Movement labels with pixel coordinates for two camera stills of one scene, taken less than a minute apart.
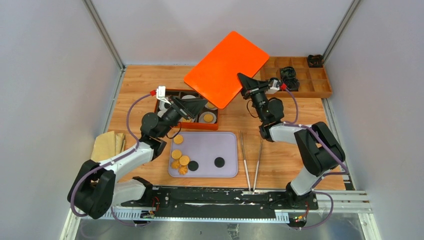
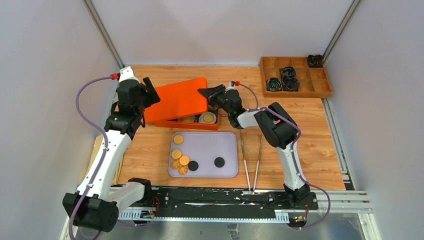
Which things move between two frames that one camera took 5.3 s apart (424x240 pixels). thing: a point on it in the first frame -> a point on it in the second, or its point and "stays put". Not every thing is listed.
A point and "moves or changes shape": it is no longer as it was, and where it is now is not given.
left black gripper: x=189 y=108 -> x=151 y=97
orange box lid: x=215 y=77 moves or changes shape
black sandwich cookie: x=193 y=165 stays put
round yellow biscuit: x=208 y=118 stays put
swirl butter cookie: x=175 y=164 stays put
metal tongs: x=250 y=190 stays put
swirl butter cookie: x=183 y=170 stays put
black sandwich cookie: x=219 y=162 stays put
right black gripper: x=251 y=87 -> x=208 y=92
